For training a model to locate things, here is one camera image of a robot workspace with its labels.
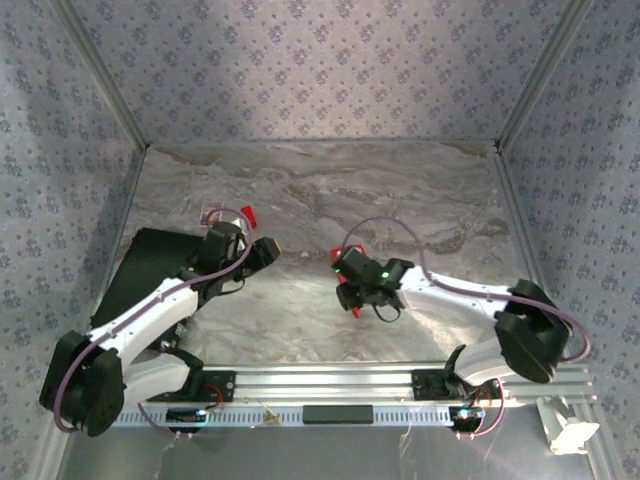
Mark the red cloth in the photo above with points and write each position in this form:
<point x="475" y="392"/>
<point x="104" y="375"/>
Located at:
<point x="356" y="313"/>

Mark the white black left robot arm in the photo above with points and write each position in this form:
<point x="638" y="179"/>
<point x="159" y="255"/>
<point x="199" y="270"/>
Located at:
<point x="150" y="315"/>

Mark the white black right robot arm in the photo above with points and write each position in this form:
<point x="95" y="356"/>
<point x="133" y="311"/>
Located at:
<point x="450" y="295"/>

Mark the red block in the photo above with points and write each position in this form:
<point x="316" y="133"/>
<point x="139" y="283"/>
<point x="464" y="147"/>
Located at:
<point x="250" y="212"/>

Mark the purple card box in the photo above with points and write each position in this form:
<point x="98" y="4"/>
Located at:
<point x="210" y="214"/>

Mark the black mat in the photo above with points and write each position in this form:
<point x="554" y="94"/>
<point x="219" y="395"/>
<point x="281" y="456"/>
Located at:
<point x="150" y="260"/>

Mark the black rectangular bar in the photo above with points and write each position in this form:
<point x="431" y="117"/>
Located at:
<point x="337" y="414"/>

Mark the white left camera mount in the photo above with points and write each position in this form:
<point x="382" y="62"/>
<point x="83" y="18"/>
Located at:
<point x="242" y="225"/>

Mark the aluminium mounting rail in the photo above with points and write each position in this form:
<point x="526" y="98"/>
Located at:
<point x="325" y="385"/>

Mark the aluminium side rail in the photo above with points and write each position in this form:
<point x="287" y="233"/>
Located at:
<point x="520" y="225"/>
<point x="131" y="195"/>

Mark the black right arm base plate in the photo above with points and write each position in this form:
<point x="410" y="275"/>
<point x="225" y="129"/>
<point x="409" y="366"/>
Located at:
<point x="430" y="385"/>

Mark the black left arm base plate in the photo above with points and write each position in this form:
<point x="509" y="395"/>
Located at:
<point x="220" y="387"/>

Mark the aluminium frame post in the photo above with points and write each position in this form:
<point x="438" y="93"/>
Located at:
<point x="101" y="70"/>
<point x="542" y="70"/>

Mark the white plastic bracket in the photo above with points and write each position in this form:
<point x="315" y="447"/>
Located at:
<point x="570" y="435"/>

